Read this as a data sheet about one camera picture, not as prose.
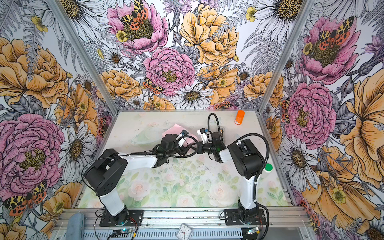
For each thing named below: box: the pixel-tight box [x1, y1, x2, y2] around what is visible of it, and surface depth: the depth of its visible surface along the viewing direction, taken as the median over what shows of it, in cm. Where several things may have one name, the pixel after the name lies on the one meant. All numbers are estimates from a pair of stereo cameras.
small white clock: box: [176, 223, 193, 240], surface depth 70 cm
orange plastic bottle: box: [234, 110, 245, 125], surface depth 111 cm
